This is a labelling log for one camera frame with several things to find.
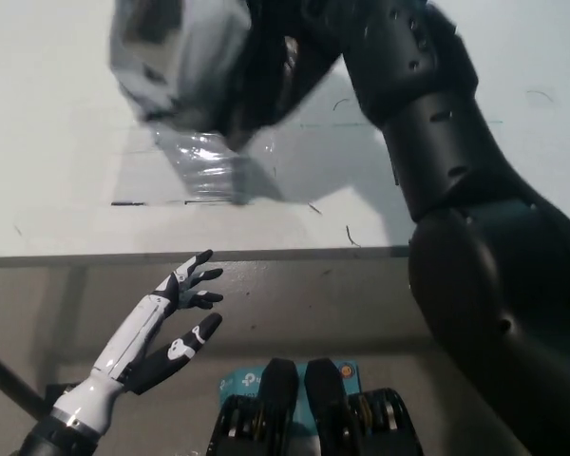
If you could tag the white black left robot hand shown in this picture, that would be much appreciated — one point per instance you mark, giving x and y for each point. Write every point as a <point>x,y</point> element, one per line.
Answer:
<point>142,337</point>

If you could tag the thin black tape strip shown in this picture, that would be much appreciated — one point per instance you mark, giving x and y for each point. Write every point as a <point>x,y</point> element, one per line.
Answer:
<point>128,203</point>

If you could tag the black slanted table leg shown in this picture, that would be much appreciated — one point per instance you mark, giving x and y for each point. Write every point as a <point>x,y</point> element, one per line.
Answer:
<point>7,380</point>

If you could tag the teal printed box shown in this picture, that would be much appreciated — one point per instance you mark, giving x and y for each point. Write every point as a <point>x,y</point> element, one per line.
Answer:
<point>237,382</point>

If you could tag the black floor tape patch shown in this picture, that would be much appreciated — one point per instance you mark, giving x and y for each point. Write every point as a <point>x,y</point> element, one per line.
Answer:
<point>57,394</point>

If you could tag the grey black plastic bag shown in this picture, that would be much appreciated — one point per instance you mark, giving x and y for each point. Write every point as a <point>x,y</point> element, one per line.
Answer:
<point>209,85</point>

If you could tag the shiny transparent tape sheet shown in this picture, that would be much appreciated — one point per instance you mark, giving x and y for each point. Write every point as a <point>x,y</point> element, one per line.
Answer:
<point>199,166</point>

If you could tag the black ribbed robot body block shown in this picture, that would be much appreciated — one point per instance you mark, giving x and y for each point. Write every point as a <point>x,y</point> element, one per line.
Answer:
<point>273,389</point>
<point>325,389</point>

